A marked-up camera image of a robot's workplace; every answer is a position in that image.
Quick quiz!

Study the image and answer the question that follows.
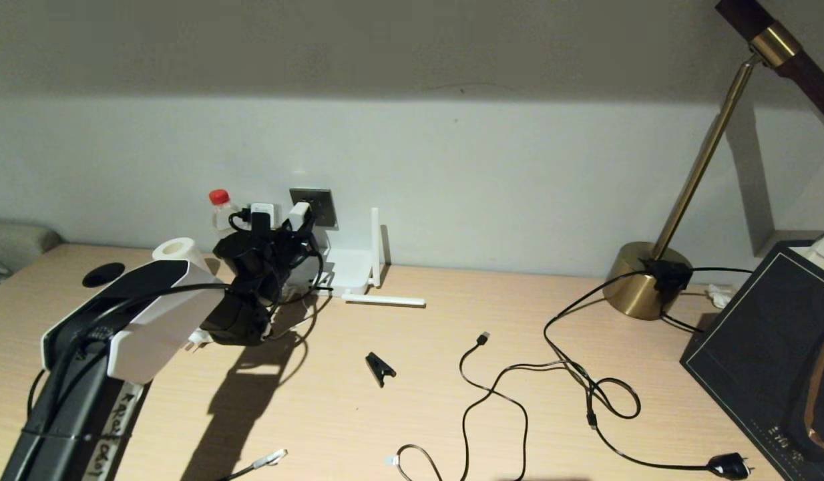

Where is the black desk grommet cap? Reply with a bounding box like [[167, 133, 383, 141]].
[[82, 263, 126, 288]]

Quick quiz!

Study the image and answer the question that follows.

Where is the black USB charging cable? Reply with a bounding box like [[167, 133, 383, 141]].
[[385, 332, 600, 481]]

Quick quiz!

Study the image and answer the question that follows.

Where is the brass desk lamp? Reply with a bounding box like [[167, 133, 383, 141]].
[[602, 0, 824, 321]]

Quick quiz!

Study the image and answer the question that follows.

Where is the black robot harness cable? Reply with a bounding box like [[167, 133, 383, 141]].
[[28, 208, 326, 415]]

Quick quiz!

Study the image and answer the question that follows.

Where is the white power adapter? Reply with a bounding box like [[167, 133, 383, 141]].
[[286, 202, 313, 232]]

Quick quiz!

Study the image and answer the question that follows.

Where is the white toilet paper roll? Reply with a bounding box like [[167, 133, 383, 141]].
[[152, 238, 212, 275]]

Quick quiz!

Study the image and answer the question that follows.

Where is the white router with antennas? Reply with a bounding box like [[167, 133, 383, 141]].
[[312, 207, 427, 308]]

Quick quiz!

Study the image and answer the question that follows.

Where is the small black clip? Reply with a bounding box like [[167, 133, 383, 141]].
[[365, 352, 397, 388]]

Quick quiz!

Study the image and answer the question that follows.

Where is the grey cushion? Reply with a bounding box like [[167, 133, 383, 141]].
[[0, 217, 62, 295]]

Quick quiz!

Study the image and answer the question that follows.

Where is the grey wall socket plate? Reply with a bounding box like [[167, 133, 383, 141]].
[[290, 188, 337, 230]]

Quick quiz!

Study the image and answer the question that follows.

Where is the clear red-label water bottle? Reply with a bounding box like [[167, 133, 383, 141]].
[[209, 189, 242, 234]]

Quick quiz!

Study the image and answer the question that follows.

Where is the black box with bag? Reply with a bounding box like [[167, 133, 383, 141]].
[[679, 230, 824, 481]]

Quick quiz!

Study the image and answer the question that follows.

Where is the black lamp power cord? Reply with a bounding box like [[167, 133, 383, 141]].
[[544, 266, 755, 480]]

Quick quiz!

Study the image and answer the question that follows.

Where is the white adapter cable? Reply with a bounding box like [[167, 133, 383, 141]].
[[268, 281, 325, 343]]

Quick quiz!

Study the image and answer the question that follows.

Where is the white box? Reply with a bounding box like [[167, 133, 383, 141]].
[[789, 235, 824, 281]]

